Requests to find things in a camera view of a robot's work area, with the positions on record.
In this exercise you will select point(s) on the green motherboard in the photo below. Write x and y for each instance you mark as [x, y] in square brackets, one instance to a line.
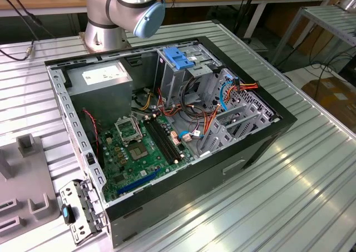
[144, 168]

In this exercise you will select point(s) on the grey power supply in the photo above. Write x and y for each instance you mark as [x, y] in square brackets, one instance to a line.
[100, 96]

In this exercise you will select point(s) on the grey parts rack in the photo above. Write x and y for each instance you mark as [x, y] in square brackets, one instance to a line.
[25, 177]

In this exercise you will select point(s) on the CPU socket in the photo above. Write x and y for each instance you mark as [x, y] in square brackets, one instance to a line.
[138, 152]

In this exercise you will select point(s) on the black blue retention latch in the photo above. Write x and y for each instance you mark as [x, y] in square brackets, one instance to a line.
[69, 216]

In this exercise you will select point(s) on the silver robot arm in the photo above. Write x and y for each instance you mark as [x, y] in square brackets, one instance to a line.
[122, 1]

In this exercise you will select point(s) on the black PC case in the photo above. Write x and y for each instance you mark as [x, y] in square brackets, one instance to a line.
[194, 185]

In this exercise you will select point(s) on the metal disk bay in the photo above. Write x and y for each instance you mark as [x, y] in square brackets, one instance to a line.
[215, 128]

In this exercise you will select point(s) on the large flat cardboard box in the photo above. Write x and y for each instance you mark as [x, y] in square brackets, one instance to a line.
[333, 96]

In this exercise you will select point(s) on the metal optical drive cage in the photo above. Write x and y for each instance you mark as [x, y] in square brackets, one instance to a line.
[172, 82]

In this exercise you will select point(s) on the blue expansion slot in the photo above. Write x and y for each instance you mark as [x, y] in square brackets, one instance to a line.
[139, 181]

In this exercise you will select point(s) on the black RAM slot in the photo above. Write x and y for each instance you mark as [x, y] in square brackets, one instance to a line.
[168, 137]
[165, 138]
[161, 140]
[158, 142]

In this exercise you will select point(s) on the black case fan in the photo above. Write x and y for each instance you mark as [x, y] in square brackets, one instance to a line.
[90, 135]

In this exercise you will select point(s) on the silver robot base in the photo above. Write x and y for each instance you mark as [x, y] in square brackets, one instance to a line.
[349, 3]

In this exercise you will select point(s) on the metal card retention bracket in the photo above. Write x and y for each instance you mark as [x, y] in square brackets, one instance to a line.
[74, 189]

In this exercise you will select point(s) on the metal slat side table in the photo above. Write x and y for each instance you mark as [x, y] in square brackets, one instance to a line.
[328, 18]

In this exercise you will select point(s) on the blue drive bay latch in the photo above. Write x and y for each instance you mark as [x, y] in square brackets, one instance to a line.
[175, 56]

